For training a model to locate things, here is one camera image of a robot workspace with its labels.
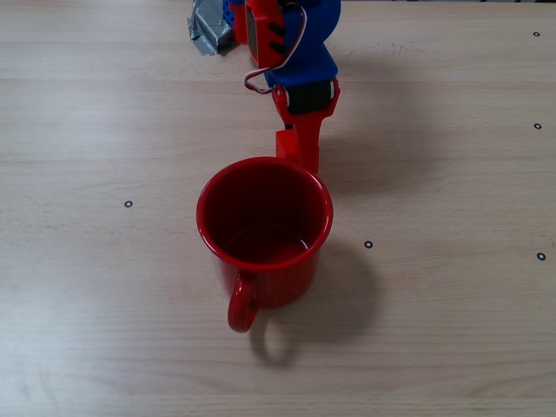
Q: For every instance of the blue gripper, black servo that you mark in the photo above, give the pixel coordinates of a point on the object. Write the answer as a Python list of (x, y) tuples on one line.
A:
[(309, 97)]

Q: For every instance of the small red block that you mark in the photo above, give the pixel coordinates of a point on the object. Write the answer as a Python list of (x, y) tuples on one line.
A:
[(286, 145)]

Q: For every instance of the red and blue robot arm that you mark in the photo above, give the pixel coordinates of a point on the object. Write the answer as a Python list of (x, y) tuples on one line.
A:
[(260, 30)]

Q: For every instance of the red enamel mug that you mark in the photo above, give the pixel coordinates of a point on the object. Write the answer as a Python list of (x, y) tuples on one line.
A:
[(269, 282)]

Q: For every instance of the grey taped table clamp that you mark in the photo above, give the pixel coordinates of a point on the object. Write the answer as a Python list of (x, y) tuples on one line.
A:
[(208, 32)]

